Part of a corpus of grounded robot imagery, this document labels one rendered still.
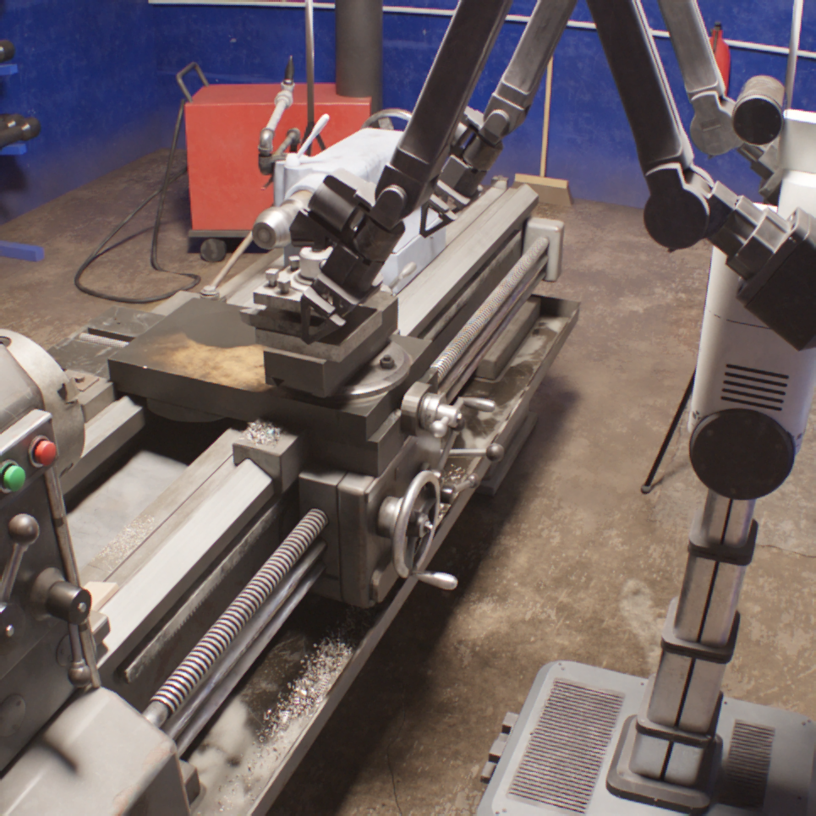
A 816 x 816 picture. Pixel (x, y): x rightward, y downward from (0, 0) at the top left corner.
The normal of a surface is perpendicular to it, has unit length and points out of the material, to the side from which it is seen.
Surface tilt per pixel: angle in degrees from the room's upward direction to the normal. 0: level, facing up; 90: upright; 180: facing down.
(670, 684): 90
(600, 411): 0
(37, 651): 90
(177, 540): 36
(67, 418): 80
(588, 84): 90
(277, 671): 0
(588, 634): 0
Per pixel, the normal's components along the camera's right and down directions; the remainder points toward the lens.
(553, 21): -0.33, 0.47
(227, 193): -0.05, 0.48
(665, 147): -0.40, 0.23
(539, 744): 0.00, -0.88
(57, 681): 0.92, 0.19
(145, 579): 0.54, -0.60
